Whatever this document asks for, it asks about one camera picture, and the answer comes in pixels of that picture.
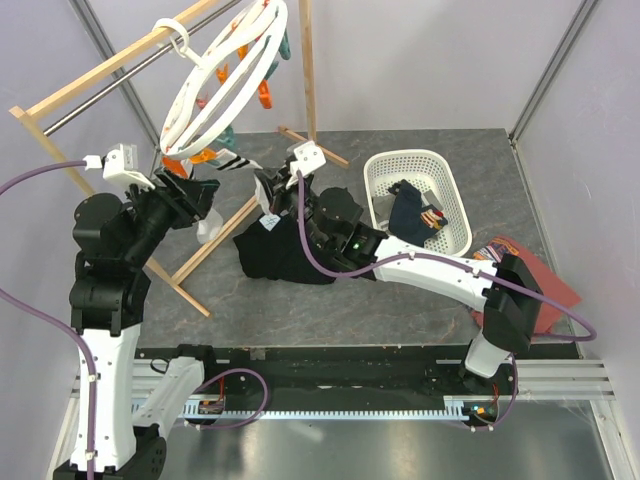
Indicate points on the grey sock with white stripes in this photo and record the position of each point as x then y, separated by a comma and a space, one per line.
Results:
382, 208

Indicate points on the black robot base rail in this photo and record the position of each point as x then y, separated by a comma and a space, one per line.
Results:
351, 378

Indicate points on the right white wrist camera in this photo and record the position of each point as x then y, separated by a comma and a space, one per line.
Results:
307, 158

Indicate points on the white perforated laundry basket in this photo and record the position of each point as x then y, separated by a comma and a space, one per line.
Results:
425, 170

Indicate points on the wooden drying rack frame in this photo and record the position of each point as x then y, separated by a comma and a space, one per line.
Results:
29, 119

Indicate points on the dark navy sock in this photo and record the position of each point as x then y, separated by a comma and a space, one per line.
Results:
417, 227

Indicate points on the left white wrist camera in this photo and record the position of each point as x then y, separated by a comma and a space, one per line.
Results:
119, 167

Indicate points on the red printed t-shirt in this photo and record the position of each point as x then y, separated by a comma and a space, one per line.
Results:
551, 285

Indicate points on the white round clip hanger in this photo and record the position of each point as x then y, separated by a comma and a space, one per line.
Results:
225, 77

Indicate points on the white sock black stripes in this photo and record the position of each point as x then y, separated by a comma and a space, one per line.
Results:
240, 170

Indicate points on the metal rack rod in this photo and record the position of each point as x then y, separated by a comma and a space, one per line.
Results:
123, 80

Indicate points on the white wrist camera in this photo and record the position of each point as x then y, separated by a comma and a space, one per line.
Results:
119, 167
307, 158

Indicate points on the black folded garment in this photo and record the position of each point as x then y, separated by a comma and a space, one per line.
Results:
270, 248

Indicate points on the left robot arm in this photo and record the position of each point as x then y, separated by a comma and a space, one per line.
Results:
116, 238

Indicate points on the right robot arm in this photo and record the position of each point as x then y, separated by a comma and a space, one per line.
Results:
333, 242

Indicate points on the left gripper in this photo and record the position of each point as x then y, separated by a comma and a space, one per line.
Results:
189, 199

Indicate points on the white slotted cable duct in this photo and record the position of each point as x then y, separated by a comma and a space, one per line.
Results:
453, 410

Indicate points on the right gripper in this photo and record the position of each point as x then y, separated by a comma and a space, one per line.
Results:
275, 183

